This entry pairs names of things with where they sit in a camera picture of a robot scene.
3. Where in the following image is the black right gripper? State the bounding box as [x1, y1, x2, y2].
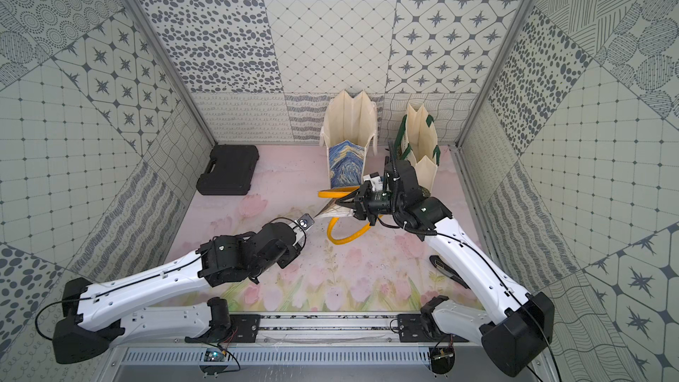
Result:
[336, 180, 404, 226]

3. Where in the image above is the yellow-handled cartoon canvas bag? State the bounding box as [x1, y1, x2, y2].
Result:
[316, 186, 371, 245]

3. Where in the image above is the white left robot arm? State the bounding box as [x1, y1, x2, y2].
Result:
[46, 216, 314, 364]

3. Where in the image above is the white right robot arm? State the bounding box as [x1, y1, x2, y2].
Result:
[335, 149, 555, 377]

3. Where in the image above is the starry night canvas bag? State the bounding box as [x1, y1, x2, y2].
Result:
[320, 90, 378, 189]

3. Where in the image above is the floral tulip table mat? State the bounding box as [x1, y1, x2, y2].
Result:
[169, 145, 479, 312]

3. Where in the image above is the black plastic tool case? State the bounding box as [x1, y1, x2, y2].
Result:
[196, 145, 259, 196]

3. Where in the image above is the left green circuit board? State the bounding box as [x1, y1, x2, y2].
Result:
[199, 349, 229, 376]

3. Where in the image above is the right round circuit board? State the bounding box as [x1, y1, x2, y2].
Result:
[429, 347, 456, 375]

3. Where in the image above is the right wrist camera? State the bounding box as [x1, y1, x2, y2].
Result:
[364, 173, 385, 195]

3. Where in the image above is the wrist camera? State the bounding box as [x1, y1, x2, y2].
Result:
[364, 173, 385, 195]
[296, 213, 315, 232]

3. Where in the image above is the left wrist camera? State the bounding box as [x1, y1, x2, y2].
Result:
[296, 213, 315, 232]

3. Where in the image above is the aluminium mounting rail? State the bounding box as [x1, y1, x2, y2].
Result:
[105, 309, 547, 349]

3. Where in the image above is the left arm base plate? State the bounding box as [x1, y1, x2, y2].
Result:
[184, 314, 262, 345]

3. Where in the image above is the green-handled floral canvas bag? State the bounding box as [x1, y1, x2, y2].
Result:
[395, 104, 441, 193]

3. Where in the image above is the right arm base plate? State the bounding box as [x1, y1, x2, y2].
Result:
[389, 314, 468, 343]

